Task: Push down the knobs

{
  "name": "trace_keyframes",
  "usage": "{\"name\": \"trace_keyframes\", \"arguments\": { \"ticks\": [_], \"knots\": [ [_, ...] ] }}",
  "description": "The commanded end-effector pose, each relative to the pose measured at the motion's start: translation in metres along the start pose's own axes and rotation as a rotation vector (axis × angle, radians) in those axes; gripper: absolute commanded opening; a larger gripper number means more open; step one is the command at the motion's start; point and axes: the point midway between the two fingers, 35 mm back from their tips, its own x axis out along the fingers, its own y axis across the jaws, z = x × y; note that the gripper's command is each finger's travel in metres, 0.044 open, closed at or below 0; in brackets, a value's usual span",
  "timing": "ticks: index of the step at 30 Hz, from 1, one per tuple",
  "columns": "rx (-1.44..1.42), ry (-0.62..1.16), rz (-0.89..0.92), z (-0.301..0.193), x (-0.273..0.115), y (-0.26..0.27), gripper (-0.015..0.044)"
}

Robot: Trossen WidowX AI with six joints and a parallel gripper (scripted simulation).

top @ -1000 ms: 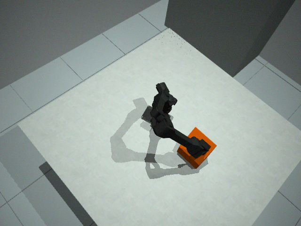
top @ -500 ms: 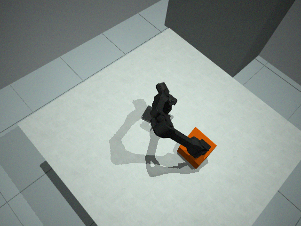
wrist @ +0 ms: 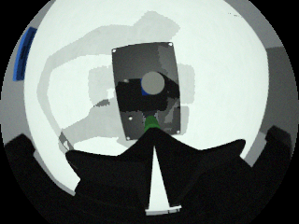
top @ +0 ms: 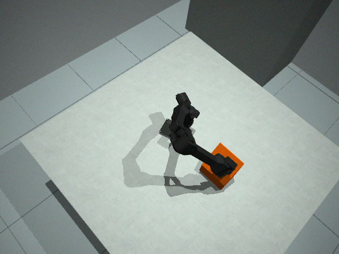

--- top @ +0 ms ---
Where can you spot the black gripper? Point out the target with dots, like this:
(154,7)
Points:
(187,124)

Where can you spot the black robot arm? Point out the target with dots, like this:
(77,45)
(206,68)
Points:
(186,144)

